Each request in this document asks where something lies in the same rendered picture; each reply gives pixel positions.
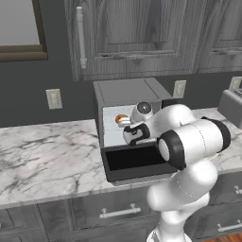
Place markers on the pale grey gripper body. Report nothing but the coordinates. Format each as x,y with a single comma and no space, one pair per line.
125,121

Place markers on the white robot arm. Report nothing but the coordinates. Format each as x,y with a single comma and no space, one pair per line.
189,141

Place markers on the orange toasted bread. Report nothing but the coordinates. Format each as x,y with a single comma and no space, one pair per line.
118,118

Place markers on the grey toaster oven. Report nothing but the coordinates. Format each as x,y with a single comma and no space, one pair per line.
126,91

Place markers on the black toaster oven door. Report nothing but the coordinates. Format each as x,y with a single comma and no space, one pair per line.
132,162

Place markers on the grey toaster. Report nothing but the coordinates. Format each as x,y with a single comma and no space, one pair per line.
231,108

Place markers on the grey wood cupboard door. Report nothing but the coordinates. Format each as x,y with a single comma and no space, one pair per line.
138,34
222,31

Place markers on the grey drawer front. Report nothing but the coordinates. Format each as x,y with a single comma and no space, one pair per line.
217,220
110,236
19,223
91,204
225,189

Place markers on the brown framed window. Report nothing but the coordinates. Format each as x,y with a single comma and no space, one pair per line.
19,28

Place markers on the white wall outlet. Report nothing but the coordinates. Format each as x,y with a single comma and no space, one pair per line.
235,83
179,89
54,99

